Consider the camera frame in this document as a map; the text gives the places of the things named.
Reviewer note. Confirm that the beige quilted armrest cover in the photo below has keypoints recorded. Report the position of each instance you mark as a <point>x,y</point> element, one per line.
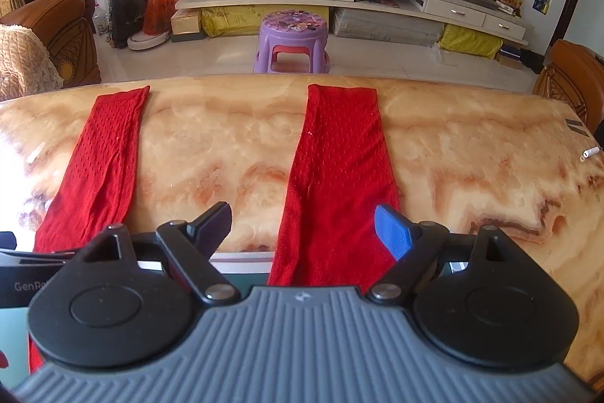
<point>23,63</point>

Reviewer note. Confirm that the small white adapter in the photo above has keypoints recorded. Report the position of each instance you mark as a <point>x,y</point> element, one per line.
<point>590,153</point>

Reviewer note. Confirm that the purple plastic stool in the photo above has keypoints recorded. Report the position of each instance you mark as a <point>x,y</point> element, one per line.
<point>292,27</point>

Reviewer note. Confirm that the brown wooden chair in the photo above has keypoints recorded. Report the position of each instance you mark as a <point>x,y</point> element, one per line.
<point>571,77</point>

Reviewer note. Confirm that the brown leather sofa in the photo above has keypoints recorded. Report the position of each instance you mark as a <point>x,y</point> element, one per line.
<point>61,30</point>

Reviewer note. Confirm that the clear water bottle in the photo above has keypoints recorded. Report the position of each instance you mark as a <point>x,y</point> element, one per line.
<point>101,21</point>

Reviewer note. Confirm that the orange plastic bag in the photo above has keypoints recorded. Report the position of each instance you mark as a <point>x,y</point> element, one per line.
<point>159,4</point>

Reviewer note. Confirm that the grey wrapped package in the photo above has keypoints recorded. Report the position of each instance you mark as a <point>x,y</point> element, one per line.
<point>387,27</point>

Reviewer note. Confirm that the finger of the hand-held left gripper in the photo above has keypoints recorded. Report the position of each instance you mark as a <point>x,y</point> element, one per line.
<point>7,241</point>

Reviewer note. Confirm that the yellow bag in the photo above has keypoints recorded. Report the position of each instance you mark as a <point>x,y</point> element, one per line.
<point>472,42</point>

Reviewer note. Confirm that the long yellow package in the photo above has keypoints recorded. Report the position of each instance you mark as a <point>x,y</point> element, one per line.
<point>236,20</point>

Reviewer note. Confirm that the white robot vacuum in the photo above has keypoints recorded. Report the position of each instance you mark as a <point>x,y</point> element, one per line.
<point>148,40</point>

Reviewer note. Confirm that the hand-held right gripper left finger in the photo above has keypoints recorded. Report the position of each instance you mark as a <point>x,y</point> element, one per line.
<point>214,221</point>

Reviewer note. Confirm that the red knitted pants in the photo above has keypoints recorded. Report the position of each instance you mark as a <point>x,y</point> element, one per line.
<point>339,148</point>

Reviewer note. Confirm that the gold cardboard box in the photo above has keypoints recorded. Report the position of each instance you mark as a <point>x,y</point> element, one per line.
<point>187,25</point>

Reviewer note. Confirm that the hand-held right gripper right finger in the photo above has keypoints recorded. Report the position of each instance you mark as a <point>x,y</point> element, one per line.
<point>391,233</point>

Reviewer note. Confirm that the black bag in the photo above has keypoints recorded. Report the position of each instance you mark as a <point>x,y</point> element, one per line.
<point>127,13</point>

